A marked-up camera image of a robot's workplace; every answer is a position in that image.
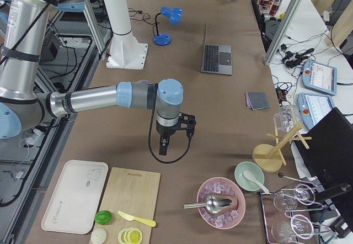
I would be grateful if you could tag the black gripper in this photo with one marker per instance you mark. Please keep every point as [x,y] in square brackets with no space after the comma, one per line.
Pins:
[165,131]

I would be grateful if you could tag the grey laptop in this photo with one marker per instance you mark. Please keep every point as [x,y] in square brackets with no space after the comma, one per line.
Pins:
[216,59]

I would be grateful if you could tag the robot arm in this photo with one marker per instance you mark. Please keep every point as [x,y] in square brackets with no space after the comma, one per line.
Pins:
[22,109]

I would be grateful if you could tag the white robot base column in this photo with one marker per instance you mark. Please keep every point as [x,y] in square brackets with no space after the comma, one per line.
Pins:
[125,50]

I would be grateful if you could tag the wooden cutting board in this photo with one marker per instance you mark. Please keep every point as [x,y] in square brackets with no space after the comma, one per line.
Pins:
[133,192]

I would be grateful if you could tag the pink bowl with ice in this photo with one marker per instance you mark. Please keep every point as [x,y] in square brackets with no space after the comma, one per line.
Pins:
[227,188]

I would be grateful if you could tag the metal ice scoop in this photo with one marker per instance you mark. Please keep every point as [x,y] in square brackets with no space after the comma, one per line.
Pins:
[214,204]

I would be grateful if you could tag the yellow plastic knife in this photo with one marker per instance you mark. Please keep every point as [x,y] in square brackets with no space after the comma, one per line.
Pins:
[130,217]

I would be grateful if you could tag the white ceramic spoon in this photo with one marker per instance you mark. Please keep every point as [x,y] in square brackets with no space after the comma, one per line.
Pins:
[248,175]

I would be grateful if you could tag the green lime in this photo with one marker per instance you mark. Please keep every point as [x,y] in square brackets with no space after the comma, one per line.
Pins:
[103,217]

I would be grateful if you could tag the lemon slices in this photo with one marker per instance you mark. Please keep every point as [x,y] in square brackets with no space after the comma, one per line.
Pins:
[131,235]

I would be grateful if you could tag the grey folded cloth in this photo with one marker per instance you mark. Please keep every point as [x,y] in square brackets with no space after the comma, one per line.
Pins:
[256,100]

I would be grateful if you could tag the wooden mug tree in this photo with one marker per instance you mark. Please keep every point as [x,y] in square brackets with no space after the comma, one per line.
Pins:
[269,157]

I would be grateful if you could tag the white plastic tray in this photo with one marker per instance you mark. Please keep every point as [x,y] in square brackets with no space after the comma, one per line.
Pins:
[76,197]

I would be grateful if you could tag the halved white onion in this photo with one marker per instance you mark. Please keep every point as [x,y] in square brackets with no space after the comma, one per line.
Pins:
[98,236]

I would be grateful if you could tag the clear glass mug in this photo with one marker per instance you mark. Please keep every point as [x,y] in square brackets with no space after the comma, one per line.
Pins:
[287,117]

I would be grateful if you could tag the wine glass rack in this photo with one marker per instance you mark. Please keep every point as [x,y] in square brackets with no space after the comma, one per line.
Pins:
[317,212]

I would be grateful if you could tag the upper wine glass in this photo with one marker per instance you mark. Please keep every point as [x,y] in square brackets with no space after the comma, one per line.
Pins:
[289,199]

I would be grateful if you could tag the lower teach pendant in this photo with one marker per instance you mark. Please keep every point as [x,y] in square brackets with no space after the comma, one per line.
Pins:
[313,107]

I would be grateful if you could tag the teach pendant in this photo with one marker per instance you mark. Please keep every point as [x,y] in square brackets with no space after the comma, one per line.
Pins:
[320,77]
[313,107]

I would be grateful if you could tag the lower wine glass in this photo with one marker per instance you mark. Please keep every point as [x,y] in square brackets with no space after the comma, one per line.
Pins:
[295,230]

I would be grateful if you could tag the upper teach pendant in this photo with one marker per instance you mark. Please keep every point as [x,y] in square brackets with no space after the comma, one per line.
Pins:
[320,77]

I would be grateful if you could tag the black monitor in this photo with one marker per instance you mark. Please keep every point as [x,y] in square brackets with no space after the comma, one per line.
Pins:
[329,156]

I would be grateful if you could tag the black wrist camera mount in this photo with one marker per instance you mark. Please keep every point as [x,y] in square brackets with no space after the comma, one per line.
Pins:
[186,122]

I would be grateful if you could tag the aluminium frame post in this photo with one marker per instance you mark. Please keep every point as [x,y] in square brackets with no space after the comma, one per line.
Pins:
[281,31]

